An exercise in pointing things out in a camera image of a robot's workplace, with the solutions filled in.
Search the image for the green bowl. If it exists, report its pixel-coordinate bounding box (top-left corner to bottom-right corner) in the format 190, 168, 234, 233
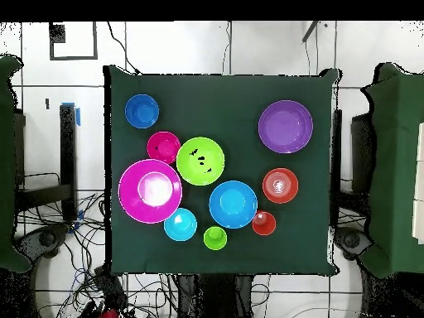
176, 137, 226, 186

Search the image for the large light blue bowl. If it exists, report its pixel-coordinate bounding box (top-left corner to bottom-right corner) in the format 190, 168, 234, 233
208, 180, 258, 230

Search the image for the red bowl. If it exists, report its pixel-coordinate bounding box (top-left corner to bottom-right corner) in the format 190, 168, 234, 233
147, 131, 182, 166

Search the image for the small ribbed cyan bowl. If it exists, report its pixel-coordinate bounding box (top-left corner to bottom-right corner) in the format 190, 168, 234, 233
163, 207, 199, 242

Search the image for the green cup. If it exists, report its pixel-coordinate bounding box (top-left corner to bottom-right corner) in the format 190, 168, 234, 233
203, 225, 229, 251

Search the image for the orange bowl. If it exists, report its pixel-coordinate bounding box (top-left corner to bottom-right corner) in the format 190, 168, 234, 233
262, 167, 300, 205

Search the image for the dark green tablecloth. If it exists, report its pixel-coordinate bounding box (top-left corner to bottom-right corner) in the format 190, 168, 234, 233
104, 65, 340, 276

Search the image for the orange cup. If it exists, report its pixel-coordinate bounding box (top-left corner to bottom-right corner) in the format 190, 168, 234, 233
251, 210, 277, 237

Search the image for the large pink bowl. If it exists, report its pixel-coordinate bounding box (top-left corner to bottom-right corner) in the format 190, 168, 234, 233
118, 158, 184, 224

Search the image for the purple bowl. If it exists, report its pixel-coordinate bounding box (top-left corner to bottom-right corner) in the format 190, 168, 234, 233
258, 99, 315, 155

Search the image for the small dark blue bowl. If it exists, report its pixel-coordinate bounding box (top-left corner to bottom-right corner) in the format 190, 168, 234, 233
124, 94, 161, 129

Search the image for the black floor stand base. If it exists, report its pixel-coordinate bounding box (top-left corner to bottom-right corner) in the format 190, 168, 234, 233
12, 224, 71, 263
332, 226, 373, 261

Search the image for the green cloth side table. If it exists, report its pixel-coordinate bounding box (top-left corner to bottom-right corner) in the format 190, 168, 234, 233
0, 54, 32, 274
359, 62, 424, 279

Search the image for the white box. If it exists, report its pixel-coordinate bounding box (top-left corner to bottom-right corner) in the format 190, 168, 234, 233
411, 121, 424, 246

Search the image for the black metal stand frame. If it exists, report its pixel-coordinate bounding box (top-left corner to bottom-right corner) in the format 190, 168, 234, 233
14, 104, 79, 221

